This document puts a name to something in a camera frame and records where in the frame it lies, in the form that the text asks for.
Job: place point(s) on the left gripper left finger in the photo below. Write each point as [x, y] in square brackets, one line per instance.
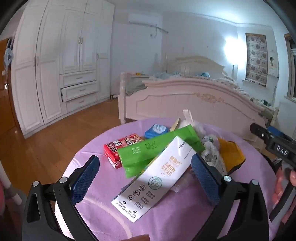
[40, 222]

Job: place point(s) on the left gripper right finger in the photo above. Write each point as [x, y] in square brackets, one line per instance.
[251, 219]

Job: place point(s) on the orange snack bag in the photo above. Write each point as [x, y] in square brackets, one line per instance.
[231, 154]

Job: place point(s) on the red Wangzai milk carton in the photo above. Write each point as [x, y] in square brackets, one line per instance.
[111, 148]

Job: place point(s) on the white tall package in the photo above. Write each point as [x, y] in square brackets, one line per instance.
[148, 189]

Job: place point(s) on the green snack wrapper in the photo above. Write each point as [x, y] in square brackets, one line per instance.
[136, 157]

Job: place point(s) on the blue tissue pack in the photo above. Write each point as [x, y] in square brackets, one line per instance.
[155, 131]

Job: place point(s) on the person's right hand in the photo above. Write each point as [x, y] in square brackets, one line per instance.
[279, 189]

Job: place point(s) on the pink child chair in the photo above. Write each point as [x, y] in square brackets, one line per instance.
[7, 190]

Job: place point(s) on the purple round tablecloth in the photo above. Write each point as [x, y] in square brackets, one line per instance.
[181, 212]

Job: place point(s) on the floral roller blind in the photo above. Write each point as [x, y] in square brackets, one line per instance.
[257, 56]

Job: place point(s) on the white wooden bed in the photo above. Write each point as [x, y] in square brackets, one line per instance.
[200, 85]

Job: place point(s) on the white wardrobe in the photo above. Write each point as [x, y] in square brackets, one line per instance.
[61, 60]

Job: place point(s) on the window with white frame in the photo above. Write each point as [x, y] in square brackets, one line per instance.
[291, 53]

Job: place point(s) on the wall air conditioner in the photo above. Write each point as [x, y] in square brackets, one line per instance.
[143, 19]

